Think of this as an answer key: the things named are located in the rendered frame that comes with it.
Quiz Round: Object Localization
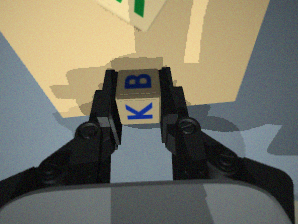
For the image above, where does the beige flat mat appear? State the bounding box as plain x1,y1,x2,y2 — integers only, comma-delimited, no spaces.
0,0,270,118

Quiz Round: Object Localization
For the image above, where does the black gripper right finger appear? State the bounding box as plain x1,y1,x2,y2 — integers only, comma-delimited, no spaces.
158,67,295,224

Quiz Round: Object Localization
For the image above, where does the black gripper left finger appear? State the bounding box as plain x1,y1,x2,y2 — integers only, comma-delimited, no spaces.
0,69,122,208

